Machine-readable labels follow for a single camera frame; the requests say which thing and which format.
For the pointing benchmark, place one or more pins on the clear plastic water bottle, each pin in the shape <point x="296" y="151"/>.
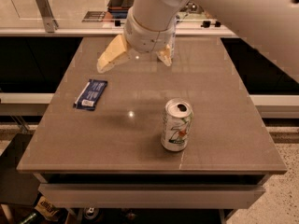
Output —
<point x="172" y="40"/>

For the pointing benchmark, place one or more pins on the green bottle under table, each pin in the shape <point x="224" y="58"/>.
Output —
<point x="32" y="218"/>

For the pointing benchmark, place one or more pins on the white green 7up can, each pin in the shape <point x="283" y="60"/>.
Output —
<point x="177" y="121"/>

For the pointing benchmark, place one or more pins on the snack bag under table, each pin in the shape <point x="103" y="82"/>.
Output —
<point x="47" y="209"/>

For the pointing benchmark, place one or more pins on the dark tray stack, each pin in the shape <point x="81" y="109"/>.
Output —
<point x="119" y="8"/>

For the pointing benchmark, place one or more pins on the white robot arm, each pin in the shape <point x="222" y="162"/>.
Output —
<point x="270" y="26"/>

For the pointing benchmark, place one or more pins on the left metal glass bracket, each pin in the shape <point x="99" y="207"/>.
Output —
<point x="49" y="22"/>

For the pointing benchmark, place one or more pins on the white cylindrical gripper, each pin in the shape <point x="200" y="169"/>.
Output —
<point x="146" y="38"/>

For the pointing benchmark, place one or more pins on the blue rxbar blueberry wrapper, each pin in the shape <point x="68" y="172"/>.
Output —
<point x="90" y="95"/>

